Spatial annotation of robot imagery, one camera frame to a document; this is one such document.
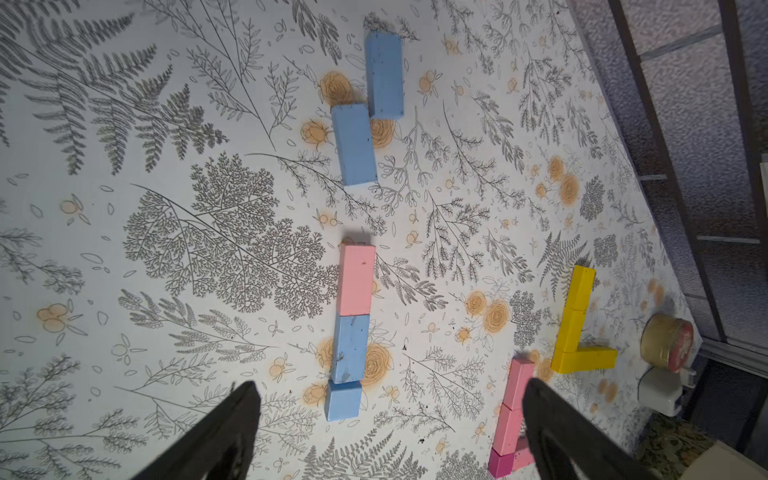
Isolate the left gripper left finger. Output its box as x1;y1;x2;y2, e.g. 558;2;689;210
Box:
135;381;262;480

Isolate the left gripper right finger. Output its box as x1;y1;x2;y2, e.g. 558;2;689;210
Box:
523;378;654;480

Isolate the pink block three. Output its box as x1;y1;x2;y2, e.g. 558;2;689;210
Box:
492;404;523;456

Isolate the magenta small cube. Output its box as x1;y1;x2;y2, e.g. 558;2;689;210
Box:
487;449;515;479

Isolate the small yellow cube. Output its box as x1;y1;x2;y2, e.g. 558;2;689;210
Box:
550;350;576;374

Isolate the pink block five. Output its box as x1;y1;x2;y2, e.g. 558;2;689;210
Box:
503;358;536;410

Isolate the yellow block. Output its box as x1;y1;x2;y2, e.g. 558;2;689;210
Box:
565;265;596;312
570;347;618;372
555;307;586;353

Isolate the blue block four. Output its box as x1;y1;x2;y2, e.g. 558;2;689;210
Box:
324;380;362;422

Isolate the blue block three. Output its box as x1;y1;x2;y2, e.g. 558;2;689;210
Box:
331;315;370;384

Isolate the pink block four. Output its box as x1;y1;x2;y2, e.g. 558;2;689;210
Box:
337;245;376;316

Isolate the blue block two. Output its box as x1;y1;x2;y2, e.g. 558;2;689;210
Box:
331;104;378;186

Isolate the blue block one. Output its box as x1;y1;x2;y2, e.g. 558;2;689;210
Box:
365;31;404;120

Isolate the pink block two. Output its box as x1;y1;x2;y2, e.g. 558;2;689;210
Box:
512;436;535;472

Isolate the small white box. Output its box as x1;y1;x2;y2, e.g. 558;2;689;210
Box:
638;367;697;417

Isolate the round red lid tin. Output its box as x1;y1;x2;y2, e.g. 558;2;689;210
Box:
640;313;695;373

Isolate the cream tote bag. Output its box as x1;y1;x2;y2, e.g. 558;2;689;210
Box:
632;410;768;480

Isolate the floral table mat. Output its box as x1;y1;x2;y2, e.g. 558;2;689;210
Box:
1;1;692;479

